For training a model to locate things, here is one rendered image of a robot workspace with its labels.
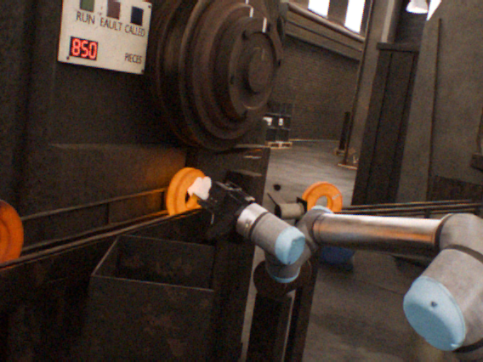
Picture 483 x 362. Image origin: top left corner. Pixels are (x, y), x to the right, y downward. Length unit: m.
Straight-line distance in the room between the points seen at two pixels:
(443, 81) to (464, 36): 0.31
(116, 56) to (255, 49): 0.37
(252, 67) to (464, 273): 0.77
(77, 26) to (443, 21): 3.25
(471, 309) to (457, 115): 3.12
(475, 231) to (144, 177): 0.83
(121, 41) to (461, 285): 0.94
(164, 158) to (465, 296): 0.87
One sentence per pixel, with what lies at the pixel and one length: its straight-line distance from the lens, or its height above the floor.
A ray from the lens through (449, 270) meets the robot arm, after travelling 1.02.
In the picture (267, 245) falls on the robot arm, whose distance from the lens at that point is 1.37.
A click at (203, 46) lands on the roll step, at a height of 1.15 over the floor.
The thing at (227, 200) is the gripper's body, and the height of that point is 0.76.
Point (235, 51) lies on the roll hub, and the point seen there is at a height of 1.15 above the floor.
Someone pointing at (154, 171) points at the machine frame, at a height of 0.81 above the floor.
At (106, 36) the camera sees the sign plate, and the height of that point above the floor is 1.14.
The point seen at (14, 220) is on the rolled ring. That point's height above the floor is 0.75.
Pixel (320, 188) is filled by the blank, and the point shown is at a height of 0.76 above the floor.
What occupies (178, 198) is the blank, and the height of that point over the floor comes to 0.74.
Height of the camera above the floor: 1.04
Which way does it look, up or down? 9 degrees down
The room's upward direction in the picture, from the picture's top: 8 degrees clockwise
